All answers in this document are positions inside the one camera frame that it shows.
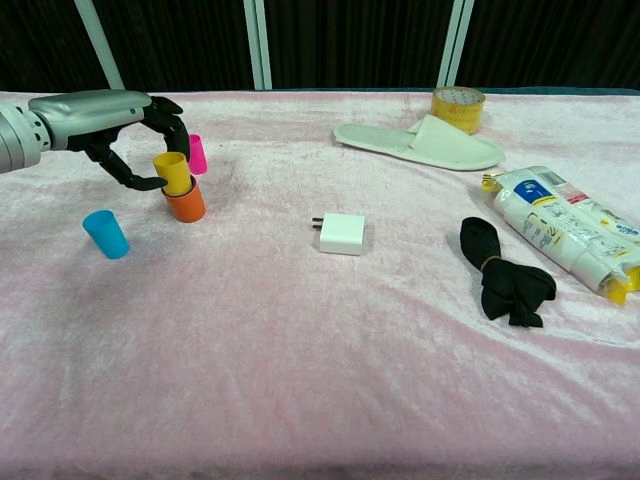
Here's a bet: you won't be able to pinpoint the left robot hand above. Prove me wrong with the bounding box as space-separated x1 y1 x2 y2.
27 89 192 193

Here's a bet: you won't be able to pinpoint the white and yellow plastic package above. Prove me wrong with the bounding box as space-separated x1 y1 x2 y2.
481 166 640 306

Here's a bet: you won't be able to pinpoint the white disposable slipper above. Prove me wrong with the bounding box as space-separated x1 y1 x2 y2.
333 114 506 172

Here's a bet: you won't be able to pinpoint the white frame post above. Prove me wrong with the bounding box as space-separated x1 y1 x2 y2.
436 0 475 89
73 0 125 91
243 0 274 91

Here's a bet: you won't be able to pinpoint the pink plush cloth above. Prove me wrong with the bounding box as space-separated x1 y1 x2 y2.
0 89 640 480

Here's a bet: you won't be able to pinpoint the white power adapter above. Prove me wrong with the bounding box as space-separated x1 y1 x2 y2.
312 212 366 257

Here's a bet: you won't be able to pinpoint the yellow plastic cup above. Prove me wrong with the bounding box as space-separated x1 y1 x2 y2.
152 152 193 196

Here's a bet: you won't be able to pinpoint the light blue plastic cup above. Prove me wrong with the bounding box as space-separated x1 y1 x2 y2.
82 209 131 260

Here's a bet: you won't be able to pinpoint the pink plastic cup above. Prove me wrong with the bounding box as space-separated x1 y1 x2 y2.
187 133 208 176

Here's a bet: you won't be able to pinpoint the yellow tape roll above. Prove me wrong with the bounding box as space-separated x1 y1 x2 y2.
431 85 487 135

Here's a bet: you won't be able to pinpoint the orange plastic cup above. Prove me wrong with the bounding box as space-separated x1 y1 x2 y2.
162 174 207 224

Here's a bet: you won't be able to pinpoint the black tied socks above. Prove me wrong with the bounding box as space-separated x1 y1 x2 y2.
459 216 558 329

